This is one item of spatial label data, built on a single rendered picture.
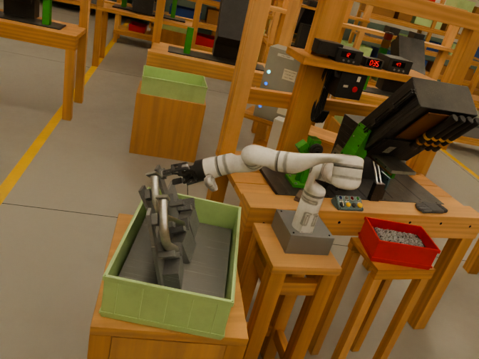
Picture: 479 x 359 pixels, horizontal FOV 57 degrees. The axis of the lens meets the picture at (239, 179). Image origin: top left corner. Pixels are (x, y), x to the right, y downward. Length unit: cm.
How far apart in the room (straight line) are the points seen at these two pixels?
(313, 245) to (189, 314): 70
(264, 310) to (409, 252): 75
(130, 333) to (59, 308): 123
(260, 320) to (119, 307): 73
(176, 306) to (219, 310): 14
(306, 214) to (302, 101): 94
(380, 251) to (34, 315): 183
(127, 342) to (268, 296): 65
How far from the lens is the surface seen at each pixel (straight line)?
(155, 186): 158
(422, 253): 228
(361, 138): 248
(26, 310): 274
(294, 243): 191
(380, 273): 219
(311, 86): 263
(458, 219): 284
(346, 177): 139
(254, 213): 211
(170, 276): 156
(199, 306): 147
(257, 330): 207
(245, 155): 145
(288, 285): 196
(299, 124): 268
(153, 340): 157
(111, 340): 158
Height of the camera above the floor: 190
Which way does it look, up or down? 26 degrees down
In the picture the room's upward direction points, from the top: 14 degrees clockwise
